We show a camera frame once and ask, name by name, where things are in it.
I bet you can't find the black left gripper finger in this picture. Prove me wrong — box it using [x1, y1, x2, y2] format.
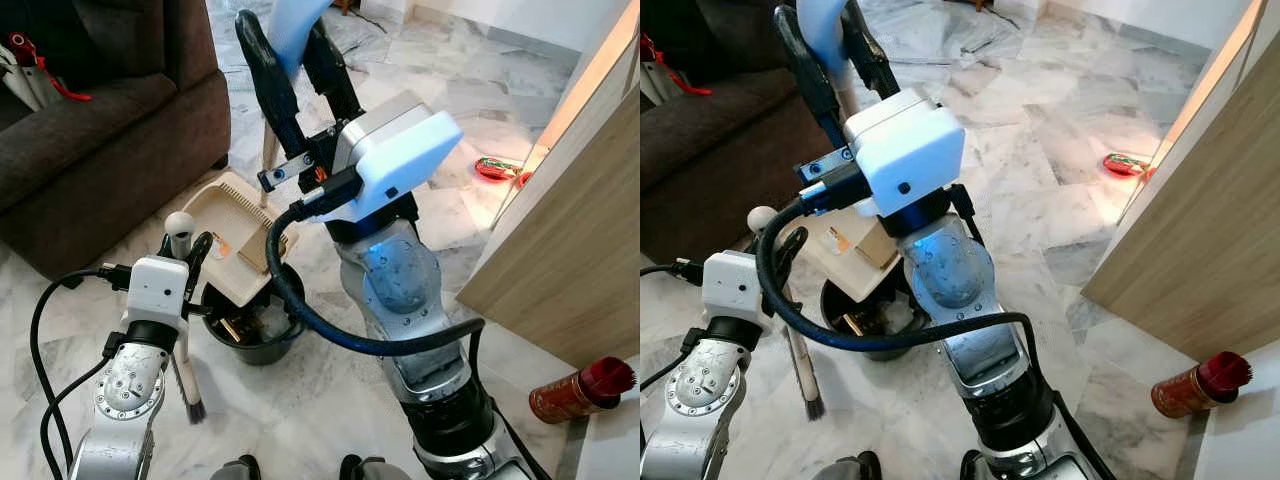
[186, 232, 213, 299]
[770, 227, 809, 296]

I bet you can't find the red snack packet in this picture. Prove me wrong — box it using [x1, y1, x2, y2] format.
[474, 155, 533, 188]
[1102, 152, 1153, 181]

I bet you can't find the light wooden cabinet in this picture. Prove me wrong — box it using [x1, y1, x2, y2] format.
[1082, 0, 1280, 363]
[458, 0, 641, 371]

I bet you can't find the dark brown fabric sofa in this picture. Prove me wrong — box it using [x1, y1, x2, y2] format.
[640, 0, 851, 266]
[0, 0, 233, 281]

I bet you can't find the brown can with red lid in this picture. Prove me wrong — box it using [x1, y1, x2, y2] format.
[528, 356, 637, 425]
[1150, 351, 1254, 419]

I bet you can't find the beige hand broom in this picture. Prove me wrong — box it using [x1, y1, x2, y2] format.
[747, 205, 827, 421]
[164, 210, 208, 424]

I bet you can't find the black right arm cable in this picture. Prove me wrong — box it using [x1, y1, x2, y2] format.
[755, 200, 1041, 351]
[265, 200, 488, 358]

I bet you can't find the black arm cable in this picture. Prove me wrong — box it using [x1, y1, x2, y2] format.
[640, 258, 706, 391]
[755, 200, 1041, 351]
[30, 265, 133, 471]
[265, 200, 488, 358]

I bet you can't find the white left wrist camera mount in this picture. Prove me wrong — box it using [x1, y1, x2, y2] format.
[700, 250, 767, 326]
[124, 256, 191, 331]

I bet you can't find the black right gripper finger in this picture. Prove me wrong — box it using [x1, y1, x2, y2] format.
[775, 5, 849, 151]
[842, 0, 901, 101]
[303, 20, 363, 131]
[236, 10, 306, 161]

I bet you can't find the black round waste bin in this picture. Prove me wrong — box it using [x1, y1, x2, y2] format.
[820, 275, 916, 363]
[200, 262, 306, 367]

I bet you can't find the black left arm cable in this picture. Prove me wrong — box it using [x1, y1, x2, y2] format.
[640, 258, 706, 391]
[30, 265, 133, 471]

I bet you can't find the white bag with red strap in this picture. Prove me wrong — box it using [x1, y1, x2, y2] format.
[640, 33, 714, 106]
[0, 32, 93, 111]

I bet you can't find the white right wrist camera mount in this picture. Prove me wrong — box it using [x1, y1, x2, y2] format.
[845, 87, 967, 219]
[333, 92, 465, 224]

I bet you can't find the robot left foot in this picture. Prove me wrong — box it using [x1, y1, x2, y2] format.
[210, 455, 263, 480]
[815, 450, 883, 480]

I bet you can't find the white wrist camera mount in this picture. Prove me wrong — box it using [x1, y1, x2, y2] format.
[845, 87, 967, 219]
[700, 250, 767, 326]
[124, 256, 191, 331]
[333, 92, 465, 224]

